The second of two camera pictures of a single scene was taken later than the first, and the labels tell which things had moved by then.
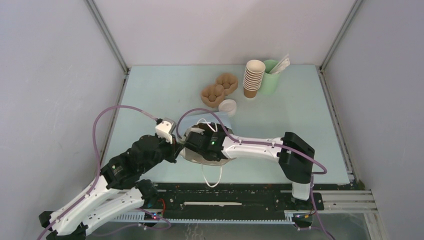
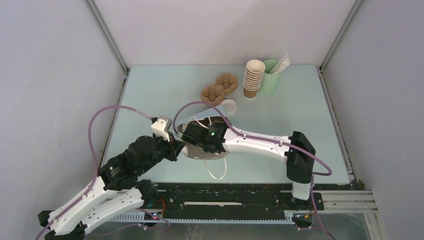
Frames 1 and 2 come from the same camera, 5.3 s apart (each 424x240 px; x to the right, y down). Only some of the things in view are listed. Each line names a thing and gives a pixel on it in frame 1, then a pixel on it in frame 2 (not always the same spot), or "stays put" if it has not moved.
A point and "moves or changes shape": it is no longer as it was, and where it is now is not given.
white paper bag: [212, 168] moves or changes shape
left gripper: [175, 149] stays put
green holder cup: [270, 82] stays put
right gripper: [218, 128] stays put
